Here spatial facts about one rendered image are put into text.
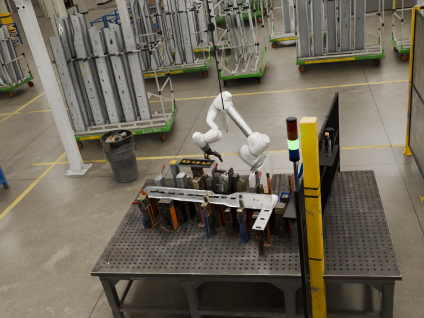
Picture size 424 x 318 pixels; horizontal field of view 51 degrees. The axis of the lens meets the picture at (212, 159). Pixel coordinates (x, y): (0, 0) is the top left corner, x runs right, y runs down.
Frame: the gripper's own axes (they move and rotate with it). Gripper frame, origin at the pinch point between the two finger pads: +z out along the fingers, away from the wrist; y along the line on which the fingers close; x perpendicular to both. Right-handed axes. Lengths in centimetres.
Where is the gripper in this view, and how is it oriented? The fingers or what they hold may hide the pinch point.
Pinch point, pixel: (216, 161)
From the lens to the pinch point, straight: 457.9
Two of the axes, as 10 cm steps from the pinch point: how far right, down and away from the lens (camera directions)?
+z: 5.1, 6.5, 5.7
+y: 8.0, -1.1, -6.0
